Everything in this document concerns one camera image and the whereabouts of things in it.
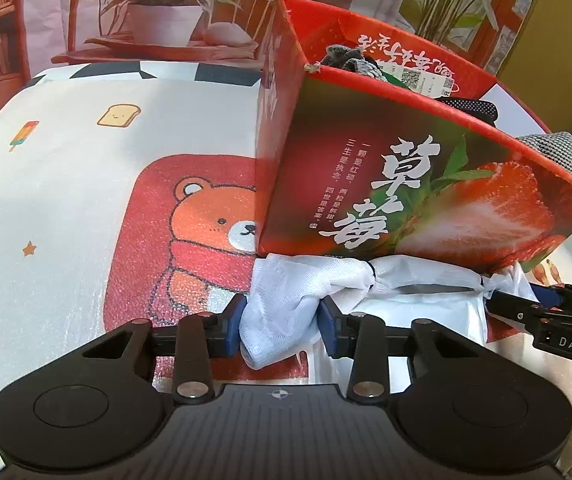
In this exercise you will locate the black mesh cloth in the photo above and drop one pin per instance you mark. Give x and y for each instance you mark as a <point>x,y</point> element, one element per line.
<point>471,107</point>

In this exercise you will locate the printed room scene wall backdrop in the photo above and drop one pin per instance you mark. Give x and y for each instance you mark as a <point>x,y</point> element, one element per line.
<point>41,10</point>

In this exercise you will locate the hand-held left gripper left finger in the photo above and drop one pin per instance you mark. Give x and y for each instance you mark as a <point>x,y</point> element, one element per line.
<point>233,327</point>

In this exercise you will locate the red strawberry print cardboard box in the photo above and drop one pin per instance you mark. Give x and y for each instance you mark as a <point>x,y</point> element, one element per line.
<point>416,185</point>

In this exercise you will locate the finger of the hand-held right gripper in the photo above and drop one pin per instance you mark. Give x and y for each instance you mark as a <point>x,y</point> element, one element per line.
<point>511,307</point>
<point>548,294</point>

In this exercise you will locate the grey knitted cloth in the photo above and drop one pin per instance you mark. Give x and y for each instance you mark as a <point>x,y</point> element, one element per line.
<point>348,57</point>
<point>553,152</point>

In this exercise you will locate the printed bear blanket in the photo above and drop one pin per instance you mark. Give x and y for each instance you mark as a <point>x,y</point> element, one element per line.
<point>66,210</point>

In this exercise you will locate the white terry towel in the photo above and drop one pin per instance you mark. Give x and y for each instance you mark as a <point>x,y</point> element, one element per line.
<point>286,305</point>

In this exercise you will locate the white plastic bag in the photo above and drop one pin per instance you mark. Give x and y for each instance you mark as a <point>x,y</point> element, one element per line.
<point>416,310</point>

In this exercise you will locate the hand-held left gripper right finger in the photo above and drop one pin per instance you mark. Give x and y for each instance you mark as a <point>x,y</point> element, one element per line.
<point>330,330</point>

